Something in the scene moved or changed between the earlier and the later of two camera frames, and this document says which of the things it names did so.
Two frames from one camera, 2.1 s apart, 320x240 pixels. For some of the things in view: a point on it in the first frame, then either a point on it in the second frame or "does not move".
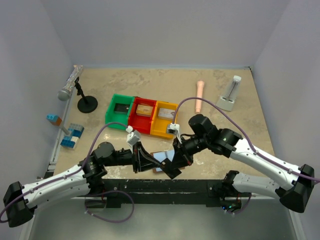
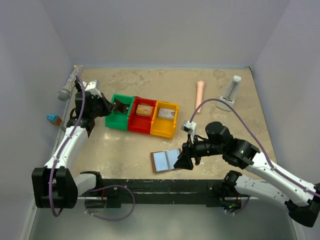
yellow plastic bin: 159,126 does not move
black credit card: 166,165 -> 121,106
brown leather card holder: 162,155 does not move
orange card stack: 144,110 does not move
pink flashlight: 200,89 does not move
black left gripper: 135,158 -> 101,105
